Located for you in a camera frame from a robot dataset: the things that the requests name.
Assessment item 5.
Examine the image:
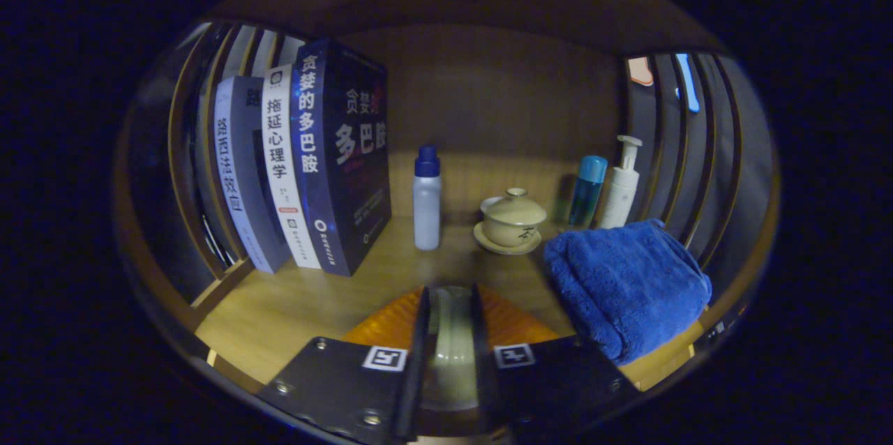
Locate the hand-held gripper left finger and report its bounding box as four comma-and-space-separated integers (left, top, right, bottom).
257, 285, 430, 445

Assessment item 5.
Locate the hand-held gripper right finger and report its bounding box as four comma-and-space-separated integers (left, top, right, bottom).
471, 283, 643, 445

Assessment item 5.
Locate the cream brush with fluffy base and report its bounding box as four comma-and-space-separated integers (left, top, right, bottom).
427, 286, 482, 411

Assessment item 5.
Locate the wooden countertop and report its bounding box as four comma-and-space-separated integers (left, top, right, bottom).
195, 215, 709, 393

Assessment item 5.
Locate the wooden cabinet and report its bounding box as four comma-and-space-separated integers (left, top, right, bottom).
115, 0, 781, 445

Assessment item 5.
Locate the blue folded towel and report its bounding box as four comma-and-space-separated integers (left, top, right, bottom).
543, 219, 713, 365

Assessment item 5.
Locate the beige lidded teacup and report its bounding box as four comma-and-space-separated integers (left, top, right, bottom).
474, 188, 548, 255

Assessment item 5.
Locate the white bottle blue cap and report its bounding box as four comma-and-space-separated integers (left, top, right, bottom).
413, 145, 442, 251

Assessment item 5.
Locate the teal bottle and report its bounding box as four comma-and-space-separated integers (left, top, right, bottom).
569, 156, 608, 228

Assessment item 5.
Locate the white pump bottle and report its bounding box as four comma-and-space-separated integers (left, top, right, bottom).
600, 135, 643, 229

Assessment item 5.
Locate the white book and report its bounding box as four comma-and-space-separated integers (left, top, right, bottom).
262, 63, 323, 270

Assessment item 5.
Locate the dark blue book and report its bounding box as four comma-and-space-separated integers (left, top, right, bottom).
291, 38, 392, 277

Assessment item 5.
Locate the light blue book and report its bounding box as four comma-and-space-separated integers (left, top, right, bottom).
213, 75, 290, 274

